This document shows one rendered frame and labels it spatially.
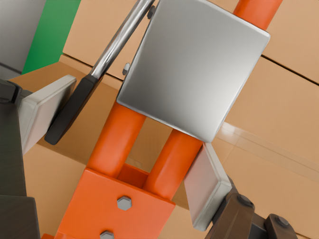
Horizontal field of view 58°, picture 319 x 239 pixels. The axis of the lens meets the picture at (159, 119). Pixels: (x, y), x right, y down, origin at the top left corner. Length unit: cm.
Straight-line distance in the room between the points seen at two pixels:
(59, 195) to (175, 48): 26
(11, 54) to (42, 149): 105
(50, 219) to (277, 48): 61
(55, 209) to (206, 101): 26
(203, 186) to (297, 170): 74
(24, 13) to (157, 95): 120
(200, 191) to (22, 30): 124
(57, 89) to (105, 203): 8
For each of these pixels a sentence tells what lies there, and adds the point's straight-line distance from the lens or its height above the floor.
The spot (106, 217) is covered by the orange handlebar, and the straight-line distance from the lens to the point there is 20.
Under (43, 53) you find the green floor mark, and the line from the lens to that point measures 133.
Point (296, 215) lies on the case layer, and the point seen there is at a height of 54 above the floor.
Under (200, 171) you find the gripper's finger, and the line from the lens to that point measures 17.
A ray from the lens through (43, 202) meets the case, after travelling 38.
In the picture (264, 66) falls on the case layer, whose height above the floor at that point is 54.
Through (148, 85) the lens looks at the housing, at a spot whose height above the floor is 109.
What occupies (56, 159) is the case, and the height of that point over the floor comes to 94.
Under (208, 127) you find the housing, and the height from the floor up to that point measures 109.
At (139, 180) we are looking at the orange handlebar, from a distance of 21.
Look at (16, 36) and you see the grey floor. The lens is 136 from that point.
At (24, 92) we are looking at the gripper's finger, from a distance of 17.
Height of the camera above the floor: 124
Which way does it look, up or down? 72 degrees down
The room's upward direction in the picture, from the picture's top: 175 degrees clockwise
